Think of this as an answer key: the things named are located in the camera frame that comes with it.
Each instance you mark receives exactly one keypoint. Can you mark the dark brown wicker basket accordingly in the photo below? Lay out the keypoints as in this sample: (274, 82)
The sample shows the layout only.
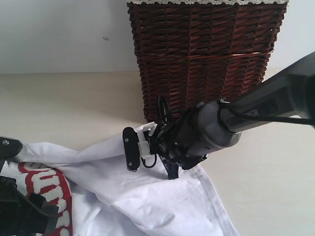
(201, 52)

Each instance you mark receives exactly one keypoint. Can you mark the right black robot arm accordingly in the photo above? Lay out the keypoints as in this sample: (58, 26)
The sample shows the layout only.
(184, 142)

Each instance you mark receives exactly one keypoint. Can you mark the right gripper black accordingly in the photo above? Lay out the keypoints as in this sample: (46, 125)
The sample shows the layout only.
(165, 143)

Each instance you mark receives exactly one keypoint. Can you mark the white t-shirt red print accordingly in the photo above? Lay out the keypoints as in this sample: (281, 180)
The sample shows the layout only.
(98, 196)

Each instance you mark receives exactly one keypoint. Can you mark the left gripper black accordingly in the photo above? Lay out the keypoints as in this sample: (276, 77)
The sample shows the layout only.
(24, 216)

